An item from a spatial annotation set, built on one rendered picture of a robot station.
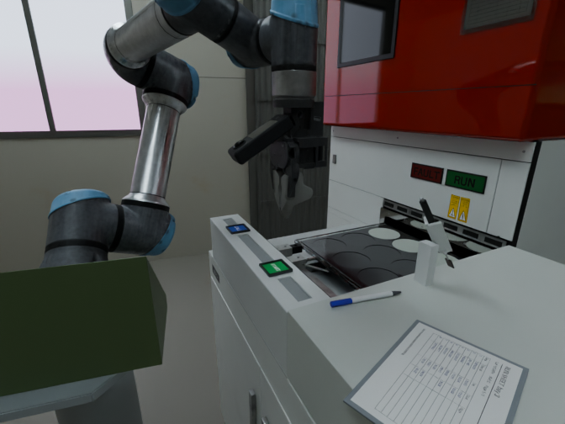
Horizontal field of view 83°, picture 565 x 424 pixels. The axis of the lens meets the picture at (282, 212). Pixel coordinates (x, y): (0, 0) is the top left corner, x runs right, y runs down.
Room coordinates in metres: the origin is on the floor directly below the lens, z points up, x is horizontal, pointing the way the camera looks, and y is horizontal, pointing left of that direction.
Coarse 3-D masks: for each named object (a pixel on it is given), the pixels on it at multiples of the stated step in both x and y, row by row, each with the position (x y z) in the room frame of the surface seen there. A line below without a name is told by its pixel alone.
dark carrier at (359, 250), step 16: (320, 240) 0.92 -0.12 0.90; (336, 240) 0.92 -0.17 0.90; (352, 240) 0.92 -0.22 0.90; (368, 240) 0.92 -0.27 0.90; (384, 240) 0.92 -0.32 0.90; (416, 240) 0.92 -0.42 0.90; (320, 256) 0.81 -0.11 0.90; (336, 256) 0.81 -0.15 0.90; (352, 256) 0.81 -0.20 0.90; (368, 256) 0.80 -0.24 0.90; (384, 256) 0.81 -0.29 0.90; (400, 256) 0.80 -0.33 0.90; (416, 256) 0.80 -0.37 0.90; (352, 272) 0.71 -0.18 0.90; (368, 272) 0.72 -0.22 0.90; (384, 272) 0.72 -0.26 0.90; (400, 272) 0.72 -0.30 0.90
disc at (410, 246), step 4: (396, 240) 0.92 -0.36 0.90; (400, 240) 0.92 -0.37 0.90; (404, 240) 0.92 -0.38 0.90; (408, 240) 0.92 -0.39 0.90; (412, 240) 0.92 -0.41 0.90; (392, 244) 0.89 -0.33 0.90; (396, 244) 0.89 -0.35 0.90; (400, 244) 0.89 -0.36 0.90; (404, 244) 0.89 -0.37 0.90; (408, 244) 0.89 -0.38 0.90; (412, 244) 0.89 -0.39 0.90; (416, 244) 0.89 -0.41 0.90; (400, 248) 0.86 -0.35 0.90; (404, 248) 0.86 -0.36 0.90; (408, 248) 0.86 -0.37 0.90; (412, 248) 0.86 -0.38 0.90; (416, 248) 0.86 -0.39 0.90
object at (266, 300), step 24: (216, 240) 0.89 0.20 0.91; (240, 240) 0.78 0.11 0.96; (264, 240) 0.78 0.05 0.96; (240, 264) 0.69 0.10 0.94; (288, 264) 0.64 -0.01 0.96; (240, 288) 0.69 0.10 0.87; (264, 288) 0.55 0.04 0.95; (288, 288) 0.55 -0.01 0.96; (312, 288) 0.54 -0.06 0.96; (264, 312) 0.56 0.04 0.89; (264, 336) 0.56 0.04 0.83
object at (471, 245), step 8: (384, 208) 1.12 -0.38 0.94; (384, 216) 1.11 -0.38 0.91; (392, 216) 1.08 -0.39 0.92; (400, 216) 1.04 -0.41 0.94; (408, 216) 1.02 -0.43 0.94; (408, 224) 1.01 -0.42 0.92; (416, 224) 0.98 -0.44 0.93; (424, 224) 0.95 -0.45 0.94; (448, 232) 0.88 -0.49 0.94; (448, 240) 0.87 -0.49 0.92; (456, 240) 0.85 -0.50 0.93; (464, 240) 0.83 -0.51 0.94; (472, 240) 0.82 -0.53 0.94; (472, 248) 0.80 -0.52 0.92; (480, 248) 0.78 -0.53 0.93; (488, 248) 0.77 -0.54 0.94
